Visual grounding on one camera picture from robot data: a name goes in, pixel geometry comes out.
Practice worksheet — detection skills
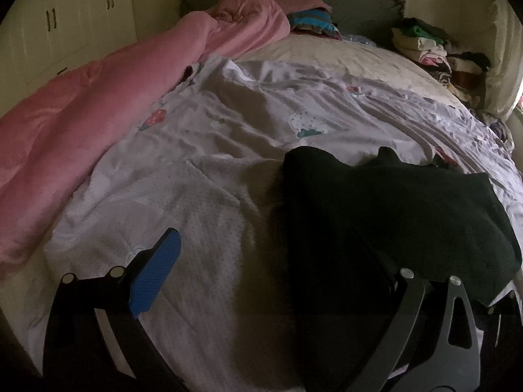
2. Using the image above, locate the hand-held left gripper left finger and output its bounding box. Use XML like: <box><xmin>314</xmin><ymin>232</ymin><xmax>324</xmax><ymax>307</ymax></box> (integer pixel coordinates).
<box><xmin>43</xmin><ymin>228</ymin><xmax>182</xmax><ymax>392</ymax></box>

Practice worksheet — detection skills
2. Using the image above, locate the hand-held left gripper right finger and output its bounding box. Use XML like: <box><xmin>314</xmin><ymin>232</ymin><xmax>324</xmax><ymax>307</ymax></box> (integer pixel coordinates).
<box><xmin>347</xmin><ymin>267</ymin><xmax>483</xmax><ymax>392</ymax></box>

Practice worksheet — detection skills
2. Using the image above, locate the black and orange garment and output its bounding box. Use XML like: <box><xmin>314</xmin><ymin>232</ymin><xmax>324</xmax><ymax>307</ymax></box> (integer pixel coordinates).
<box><xmin>272</xmin><ymin>146</ymin><xmax>523</xmax><ymax>376</ymax></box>

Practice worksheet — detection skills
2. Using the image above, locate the pile of folded clothes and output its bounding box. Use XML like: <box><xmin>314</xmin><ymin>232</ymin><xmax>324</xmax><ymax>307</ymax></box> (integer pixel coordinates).
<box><xmin>391</xmin><ymin>16</ymin><xmax>493</xmax><ymax>109</ymax></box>

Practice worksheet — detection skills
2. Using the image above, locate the white printed bedsheet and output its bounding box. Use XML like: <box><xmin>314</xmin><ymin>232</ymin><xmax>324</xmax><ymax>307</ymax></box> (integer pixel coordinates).
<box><xmin>20</xmin><ymin>55</ymin><xmax>523</xmax><ymax>392</ymax></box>

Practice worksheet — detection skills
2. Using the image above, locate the pink comforter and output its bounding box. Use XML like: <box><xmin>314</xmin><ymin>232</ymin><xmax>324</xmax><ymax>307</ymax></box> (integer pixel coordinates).
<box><xmin>0</xmin><ymin>0</ymin><xmax>292</xmax><ymax>274</ymax></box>

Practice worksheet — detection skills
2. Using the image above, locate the cream mattress sheet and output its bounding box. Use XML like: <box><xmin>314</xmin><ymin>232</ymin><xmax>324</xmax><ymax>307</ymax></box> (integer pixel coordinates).
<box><xmin>239</xmin><ymin>33</ymin><xmax>470</xmax><ymax>111</ymax></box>

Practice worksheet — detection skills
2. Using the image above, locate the cream pillow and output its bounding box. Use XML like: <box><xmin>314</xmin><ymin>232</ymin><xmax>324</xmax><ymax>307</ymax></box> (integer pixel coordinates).
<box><xmin>482</xmin><ymin>0</ymin><xmax>523</xmax><ymax>123</ymax></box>

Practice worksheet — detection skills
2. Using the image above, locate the white wardrobe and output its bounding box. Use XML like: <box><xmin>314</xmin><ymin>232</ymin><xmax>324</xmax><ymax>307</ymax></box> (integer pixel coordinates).
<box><xmin>0</xmin><ymin>0</ymin><xmax>137</xmax><ymax>103</ymax></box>

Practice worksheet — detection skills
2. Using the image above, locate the teal striped cloth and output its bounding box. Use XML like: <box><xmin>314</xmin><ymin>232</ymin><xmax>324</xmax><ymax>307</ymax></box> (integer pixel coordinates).
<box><xmin>287</xmin><ymin>8</ymin><xmax>342</xmax><ymax>41</ymax></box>

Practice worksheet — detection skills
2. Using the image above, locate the grey headboard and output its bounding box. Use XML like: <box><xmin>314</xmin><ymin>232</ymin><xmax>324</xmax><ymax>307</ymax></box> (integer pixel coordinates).
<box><xmin>178</xmin><ymin>0</ymin><xmax>407</xmax><ymax>39</ymax></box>

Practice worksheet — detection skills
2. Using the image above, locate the pink folded cloth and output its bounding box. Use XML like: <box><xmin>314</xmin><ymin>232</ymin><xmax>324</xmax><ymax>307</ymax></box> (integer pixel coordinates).
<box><xmin>273</xmin><ymin>0</ymin><xmax>332</xmax><ymax>15</ymax></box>

